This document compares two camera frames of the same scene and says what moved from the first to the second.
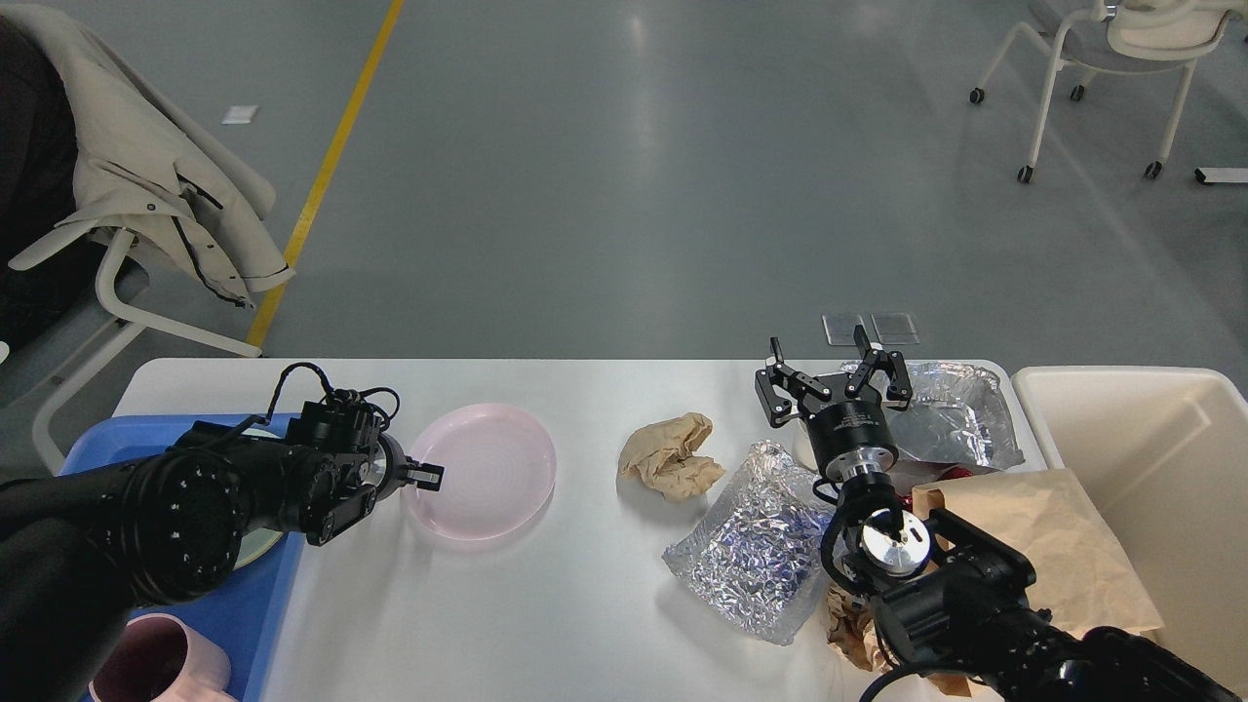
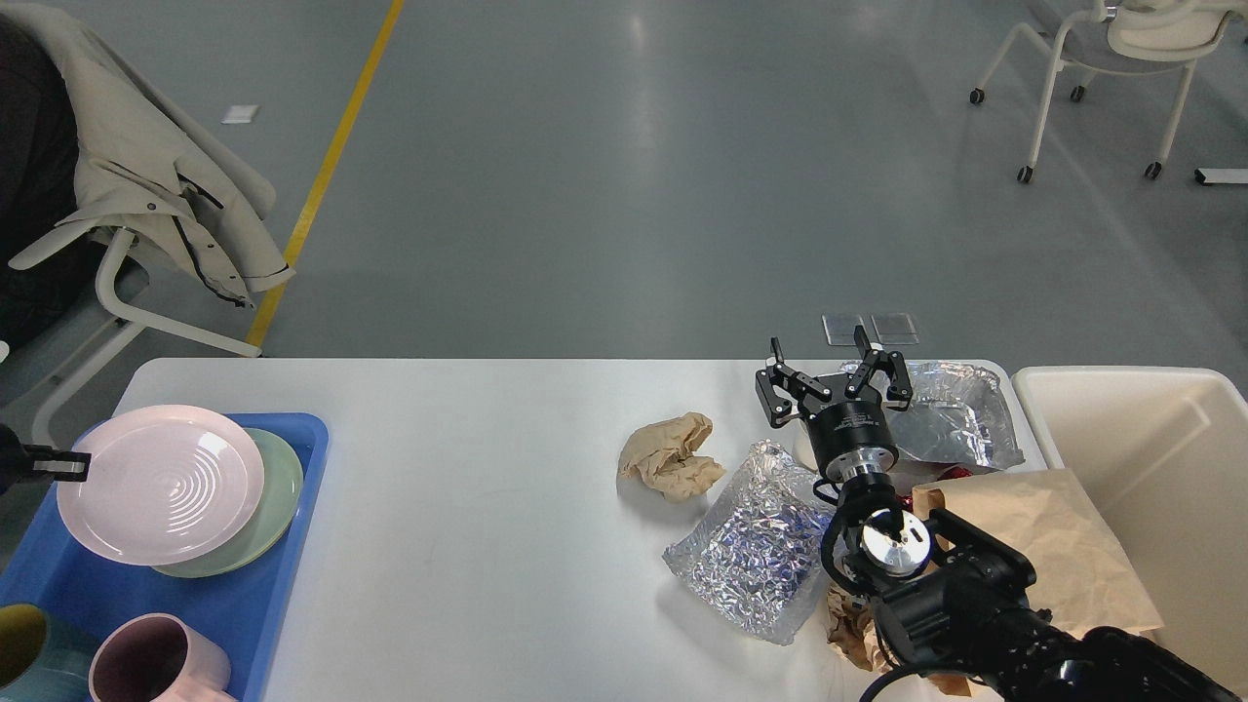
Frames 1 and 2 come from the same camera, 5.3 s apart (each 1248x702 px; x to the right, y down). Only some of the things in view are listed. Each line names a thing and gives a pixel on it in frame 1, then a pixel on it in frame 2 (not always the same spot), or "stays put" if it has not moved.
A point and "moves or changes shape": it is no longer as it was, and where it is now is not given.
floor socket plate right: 894,329 stays put
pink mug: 157,659 stays put
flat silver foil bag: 956,414 stays put
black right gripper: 850,436 stays put
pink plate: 500,469 moves or changes shape
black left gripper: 349,472 -> 44,459
